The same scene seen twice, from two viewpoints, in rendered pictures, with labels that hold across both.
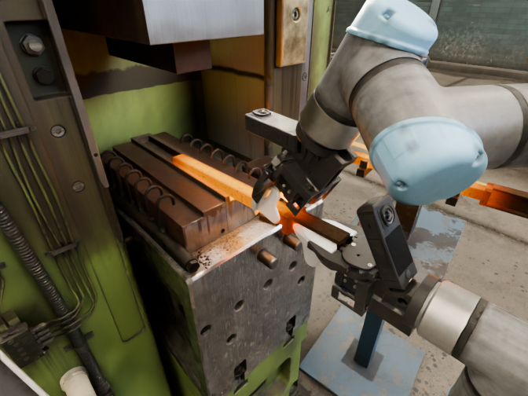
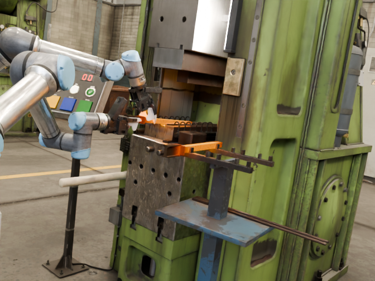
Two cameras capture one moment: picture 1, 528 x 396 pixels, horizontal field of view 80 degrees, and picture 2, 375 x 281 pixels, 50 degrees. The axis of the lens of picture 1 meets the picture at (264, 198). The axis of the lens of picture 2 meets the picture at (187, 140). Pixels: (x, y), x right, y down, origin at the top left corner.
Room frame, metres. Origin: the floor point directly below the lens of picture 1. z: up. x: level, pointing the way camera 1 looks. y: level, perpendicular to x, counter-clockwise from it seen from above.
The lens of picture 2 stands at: (0.42, -1.96, 1.23)
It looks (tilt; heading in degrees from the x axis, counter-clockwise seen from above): 9 degrees down; 83
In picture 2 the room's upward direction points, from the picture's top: 8 degrees clockwise
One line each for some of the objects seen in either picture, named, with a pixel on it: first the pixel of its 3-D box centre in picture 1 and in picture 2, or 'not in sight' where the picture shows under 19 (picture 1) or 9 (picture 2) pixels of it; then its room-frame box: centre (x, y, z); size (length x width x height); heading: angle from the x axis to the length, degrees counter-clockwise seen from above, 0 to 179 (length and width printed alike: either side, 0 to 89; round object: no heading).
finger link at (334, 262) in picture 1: (336, 254); not in sight; (0.33, -0.10, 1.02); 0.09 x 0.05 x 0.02; 47
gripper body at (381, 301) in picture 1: (381, 282); (114, 124); (0.30, -0.16, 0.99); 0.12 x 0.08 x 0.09; 44
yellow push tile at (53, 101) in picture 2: not in sight; (52, 102); (-0.08, 0.34, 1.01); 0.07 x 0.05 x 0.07; 159
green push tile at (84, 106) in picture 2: not in sight; (84, 107); (0.11, 0.27, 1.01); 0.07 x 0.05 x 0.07; 159
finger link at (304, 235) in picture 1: (311, 250); not in sight; (0.36, -0.07, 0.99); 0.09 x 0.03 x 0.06; 47
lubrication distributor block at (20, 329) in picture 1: (27, 341); (125, 145); (0.34, 0.43, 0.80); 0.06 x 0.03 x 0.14; 134
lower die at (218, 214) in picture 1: (173, 177); (185, 130); (0.66, 0.22, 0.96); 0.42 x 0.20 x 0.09; 44
